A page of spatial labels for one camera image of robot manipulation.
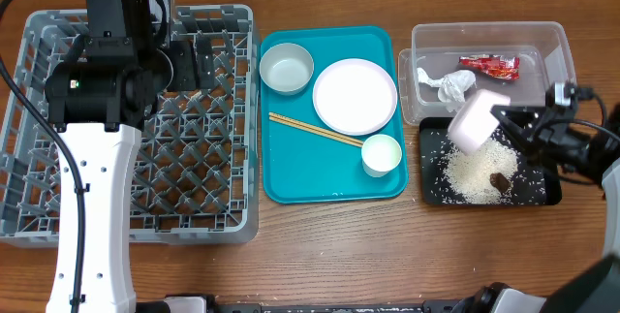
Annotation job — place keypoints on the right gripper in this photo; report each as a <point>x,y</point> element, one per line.
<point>533,126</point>

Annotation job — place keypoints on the brown food scrap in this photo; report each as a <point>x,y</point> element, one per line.
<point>500,182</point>

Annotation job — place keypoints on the white tissue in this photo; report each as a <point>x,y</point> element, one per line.
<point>451,87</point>

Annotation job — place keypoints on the upper wooden chopstick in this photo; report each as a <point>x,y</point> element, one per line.
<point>315,125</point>

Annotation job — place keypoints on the pink bowl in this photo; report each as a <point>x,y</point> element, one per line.
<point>474,123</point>

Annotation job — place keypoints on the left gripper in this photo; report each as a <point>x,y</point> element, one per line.
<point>185,78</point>

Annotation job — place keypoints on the clear plastic bin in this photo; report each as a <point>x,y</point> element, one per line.
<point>541,46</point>

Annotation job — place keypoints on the grey dishwasher rack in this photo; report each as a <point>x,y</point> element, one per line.
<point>196,174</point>

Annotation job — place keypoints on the teal serving tray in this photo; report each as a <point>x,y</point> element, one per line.
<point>299,167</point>

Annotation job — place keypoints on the grey bowl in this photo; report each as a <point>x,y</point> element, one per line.
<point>286,68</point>

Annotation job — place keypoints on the red snack wrapper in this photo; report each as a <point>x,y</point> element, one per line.
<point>495,66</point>

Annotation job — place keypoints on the black waste tray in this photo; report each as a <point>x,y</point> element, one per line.
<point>529,185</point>

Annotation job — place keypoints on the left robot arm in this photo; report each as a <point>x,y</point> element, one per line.
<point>99,98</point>

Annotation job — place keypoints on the white cup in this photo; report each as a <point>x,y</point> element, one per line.
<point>380,155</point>

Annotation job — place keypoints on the large white plate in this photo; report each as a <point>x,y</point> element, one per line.
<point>354,97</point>

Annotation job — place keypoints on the pile of white rice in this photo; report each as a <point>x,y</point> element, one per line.
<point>469,176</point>

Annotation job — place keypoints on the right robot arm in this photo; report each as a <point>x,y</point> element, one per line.
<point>596,289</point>

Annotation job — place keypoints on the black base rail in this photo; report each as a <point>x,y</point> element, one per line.
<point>339,309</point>

